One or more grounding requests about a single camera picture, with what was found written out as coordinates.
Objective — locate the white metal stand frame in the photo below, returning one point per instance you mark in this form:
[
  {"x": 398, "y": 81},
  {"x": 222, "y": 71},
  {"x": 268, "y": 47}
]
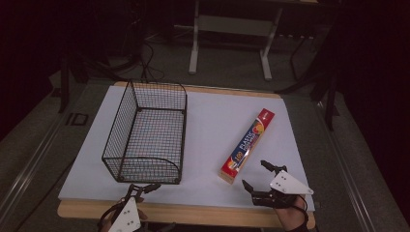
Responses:
[{"x": 232, "y": 25}]

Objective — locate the person's left hand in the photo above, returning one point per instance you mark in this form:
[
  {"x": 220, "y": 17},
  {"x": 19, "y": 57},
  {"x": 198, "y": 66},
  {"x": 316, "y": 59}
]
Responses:
[{"x": 141, "y": 215}]

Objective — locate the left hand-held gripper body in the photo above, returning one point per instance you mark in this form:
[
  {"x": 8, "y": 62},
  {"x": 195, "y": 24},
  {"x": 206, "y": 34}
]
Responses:
[{"x": 127, "y": 216}]

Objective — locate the white table mat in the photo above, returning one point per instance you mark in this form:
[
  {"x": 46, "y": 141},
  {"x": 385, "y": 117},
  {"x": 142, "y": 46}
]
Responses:
[{"x": 212, "y": 135}]

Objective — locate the black metal stand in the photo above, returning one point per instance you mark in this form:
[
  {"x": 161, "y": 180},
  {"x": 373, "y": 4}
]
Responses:
[
  {"x": 64, "y": 83},
  {"x": 328, "y": 96}
]

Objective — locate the black floor socket plate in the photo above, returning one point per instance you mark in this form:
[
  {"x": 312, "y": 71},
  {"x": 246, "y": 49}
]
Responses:
[{"x": 77, "y": 119}]

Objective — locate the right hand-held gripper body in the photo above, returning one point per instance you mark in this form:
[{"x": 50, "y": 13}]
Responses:
[{"x": 283, "y": 190}]

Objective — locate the person's right hand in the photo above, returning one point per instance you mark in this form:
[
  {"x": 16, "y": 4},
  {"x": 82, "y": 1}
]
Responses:
[{"x": 290, "y": 216}]

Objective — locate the red plastic wrap box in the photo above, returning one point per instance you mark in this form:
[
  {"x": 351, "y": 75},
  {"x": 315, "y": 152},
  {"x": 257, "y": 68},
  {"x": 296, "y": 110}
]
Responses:
[{"x": 246, "y": 146}]

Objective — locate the metal floor rail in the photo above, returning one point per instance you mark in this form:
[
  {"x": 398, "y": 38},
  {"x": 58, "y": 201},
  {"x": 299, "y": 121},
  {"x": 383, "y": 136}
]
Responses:
[
  {"x": 346, "y": 167},
  {"x": 29, "y": 167}
]

